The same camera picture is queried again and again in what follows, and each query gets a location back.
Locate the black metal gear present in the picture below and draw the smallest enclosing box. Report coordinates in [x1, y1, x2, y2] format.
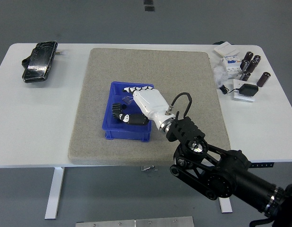
[111, 103, 126, 122]

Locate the white wall switch plate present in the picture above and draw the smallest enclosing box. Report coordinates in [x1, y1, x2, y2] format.
[214, 42, 239, 57]

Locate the grey metal plate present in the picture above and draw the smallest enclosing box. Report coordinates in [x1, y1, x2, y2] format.
[75, 216, 195, 227]

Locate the black wrapped battery pack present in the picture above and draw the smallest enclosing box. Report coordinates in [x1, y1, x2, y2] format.
[21, 41, 59, 84]

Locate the white socket plate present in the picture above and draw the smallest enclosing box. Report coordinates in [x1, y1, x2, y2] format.
[232, 79, 256, 103]

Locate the metal bracket under table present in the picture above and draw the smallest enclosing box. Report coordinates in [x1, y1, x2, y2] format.
[139, 165, 160, 172]

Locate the crumpled clear plastic bag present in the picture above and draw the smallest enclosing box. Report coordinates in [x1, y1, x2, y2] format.
[212, 60, 229, 86]

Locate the white blue circuit breaker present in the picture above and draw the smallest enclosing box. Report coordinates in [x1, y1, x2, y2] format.
[222, 54, 243, 80]

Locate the grey-brown foam mat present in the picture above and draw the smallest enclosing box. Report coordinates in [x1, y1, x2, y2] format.
[67, 48, 232, 166]

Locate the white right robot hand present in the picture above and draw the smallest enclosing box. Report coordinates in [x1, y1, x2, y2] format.
[118, 86, 174, 128]

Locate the blue plastic box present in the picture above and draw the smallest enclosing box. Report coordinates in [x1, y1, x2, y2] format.
[102, 80, 154, 142]

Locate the white table leg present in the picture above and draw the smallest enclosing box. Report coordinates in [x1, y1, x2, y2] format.
[44, 166, 66, 220]
[218, 197, 233, 214]

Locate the black adapter cord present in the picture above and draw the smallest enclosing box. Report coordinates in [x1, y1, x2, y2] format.
[218, 84, 241, 96]

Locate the black power adapter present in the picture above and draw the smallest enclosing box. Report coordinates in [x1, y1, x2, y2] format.
[238, 83, 259, 97]

